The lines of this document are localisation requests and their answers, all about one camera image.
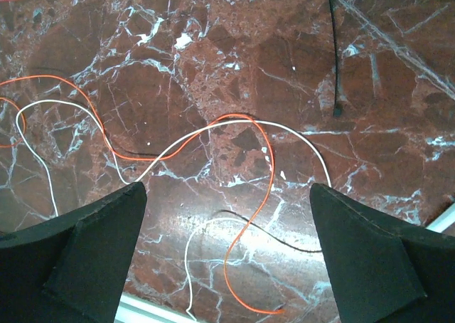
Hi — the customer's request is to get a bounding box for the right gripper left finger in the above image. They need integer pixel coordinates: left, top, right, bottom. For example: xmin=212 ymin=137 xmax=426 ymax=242
xmin=1 ymin=182 xmax=147 ymax=322

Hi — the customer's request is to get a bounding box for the black zip tie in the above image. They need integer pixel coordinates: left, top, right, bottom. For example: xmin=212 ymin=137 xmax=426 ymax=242
xmin=328 ymin=0 xmax=342 ymax=117

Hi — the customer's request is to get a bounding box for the orange wire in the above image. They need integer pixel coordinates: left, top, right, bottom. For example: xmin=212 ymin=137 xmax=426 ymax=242
xmin=0 ymin=74 xmax=287 ymax=315

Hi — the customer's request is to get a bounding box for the white wire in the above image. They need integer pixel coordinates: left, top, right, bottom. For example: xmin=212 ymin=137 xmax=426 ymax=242
xmin=16 ymin=99 xmax=333 ymax=322

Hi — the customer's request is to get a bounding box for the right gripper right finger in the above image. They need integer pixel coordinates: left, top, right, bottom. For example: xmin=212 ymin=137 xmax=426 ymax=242
xmin=310 ymin=184 xmax=454 ymax=322

